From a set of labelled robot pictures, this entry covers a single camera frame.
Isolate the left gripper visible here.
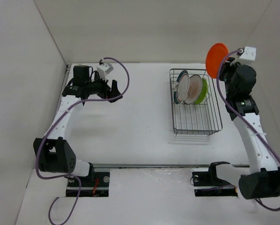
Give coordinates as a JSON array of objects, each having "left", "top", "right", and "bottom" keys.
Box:
[{"left": 86, "top": 71, "right": 122, "bottom": 103}]

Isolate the orange plastic plate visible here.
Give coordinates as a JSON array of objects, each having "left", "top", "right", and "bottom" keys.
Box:
[{"left": 205, "top": 43, "right": 229, "bottom": 79}]

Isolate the green plastic plate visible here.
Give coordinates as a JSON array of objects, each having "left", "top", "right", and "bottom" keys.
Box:
[{"left": 194, "top": 78, "right": 208, "bottom": 105}]

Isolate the orange patterned white plate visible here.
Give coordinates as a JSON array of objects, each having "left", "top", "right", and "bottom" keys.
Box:
[{"left": 184, "top": 75, "right": 202, "bottom": 105}]

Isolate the green red rimmed white plate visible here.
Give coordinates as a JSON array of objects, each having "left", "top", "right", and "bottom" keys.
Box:
[{"left": 173, "top": 70, "right": 189, "bottom": 105}]

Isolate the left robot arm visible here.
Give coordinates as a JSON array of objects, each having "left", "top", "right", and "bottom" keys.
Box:
[{"left": 33, "top": 63, "right": 122, "bottom": 186}]

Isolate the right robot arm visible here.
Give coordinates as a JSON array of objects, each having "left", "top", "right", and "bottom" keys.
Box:
[{"left": 206, "top": 58, "right": 280, "bottom": 200}]

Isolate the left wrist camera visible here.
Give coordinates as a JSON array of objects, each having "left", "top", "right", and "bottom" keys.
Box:
[{"left": 96, "top": 63, "right": 114, "bottom": 81}]

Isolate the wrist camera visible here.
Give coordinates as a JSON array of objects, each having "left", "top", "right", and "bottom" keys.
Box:
[
  {"left": 96, "top": 63, "right": 114, "bottom": 81},
  {"left": 230, "top": 46, "right": 257, "bottom": 65}
]

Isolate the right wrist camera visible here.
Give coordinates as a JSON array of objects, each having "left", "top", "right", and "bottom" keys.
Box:
[{"left": 230, "top": 46, "right": 257, "bottom": 65}]

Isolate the wire dish rack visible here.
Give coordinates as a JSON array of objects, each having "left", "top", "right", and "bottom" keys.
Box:
[{"left": 169, "top": 68, "right": 223, "bottom": 135}]

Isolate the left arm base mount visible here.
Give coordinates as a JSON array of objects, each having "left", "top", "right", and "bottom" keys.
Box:
[{"left": 66, "top": 172, "right": 110, "bottom": 197}]

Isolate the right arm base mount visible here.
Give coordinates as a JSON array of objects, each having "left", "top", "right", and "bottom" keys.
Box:
[{"left": 190, "top": 168, "right": 238, "bottom": 197}]

